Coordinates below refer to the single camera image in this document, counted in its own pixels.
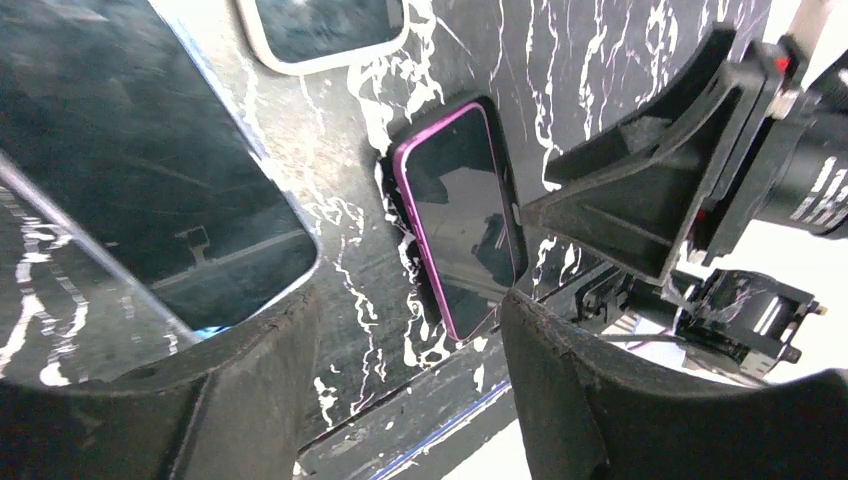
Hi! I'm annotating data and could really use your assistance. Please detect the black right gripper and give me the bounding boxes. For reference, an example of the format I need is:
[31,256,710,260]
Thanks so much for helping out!
[521,1,847,284]

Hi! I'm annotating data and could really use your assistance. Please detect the blue smartphone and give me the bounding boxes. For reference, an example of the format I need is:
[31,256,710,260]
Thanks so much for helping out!
[1,1,319,331]

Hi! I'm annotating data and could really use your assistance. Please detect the dark smartphone with light rim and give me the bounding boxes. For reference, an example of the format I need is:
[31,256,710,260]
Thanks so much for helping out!
[255,0,406,64]

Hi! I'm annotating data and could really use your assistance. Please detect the black phone case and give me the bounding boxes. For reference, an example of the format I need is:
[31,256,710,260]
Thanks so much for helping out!
[380,92,530,346]

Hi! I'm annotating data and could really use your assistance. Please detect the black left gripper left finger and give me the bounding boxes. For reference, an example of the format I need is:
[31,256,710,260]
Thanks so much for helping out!
[1,288,322,479]

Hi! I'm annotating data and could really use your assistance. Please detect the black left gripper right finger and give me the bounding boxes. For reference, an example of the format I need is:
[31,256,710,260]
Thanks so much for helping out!
[501,290,847,479]

